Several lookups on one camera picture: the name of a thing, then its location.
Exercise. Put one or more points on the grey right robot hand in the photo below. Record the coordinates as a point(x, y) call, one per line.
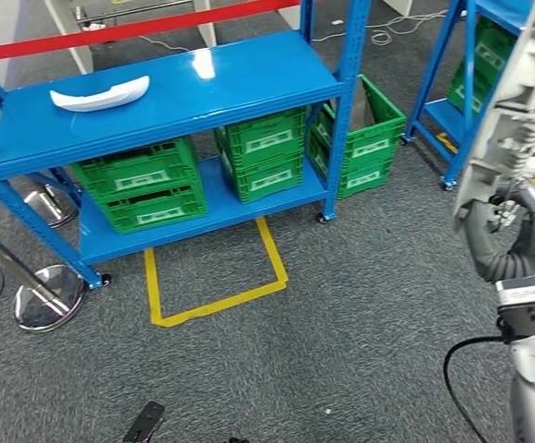
point(484, 251)

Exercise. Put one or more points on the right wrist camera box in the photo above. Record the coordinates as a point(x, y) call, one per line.
point(526, 306)

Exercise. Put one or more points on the blue metal shelf rack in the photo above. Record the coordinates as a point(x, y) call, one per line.
point(469, 73)
point(180, 92)

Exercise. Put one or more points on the chrome stanchion post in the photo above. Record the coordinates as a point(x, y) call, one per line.
point(51, 302)
point(51, 205)

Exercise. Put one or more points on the green plastic crate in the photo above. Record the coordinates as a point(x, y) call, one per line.
point(106, 174)
point(244, 183)
point(373, 131)
point(493, 43)
point(120, 217)
point(240, 140)
point(459, 79)

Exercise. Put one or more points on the white curved plastic part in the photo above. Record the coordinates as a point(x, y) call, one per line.
point(101, 96)

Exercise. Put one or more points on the white desk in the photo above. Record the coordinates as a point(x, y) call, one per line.
point(205, 27)

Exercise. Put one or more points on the black power strip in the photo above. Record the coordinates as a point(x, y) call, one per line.
point(93, 27)

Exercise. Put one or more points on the grey plastic wheel hubcap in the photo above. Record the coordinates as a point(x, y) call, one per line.
point(521, 104)

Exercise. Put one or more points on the red barrier belt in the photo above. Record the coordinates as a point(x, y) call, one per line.
point(156, 26)

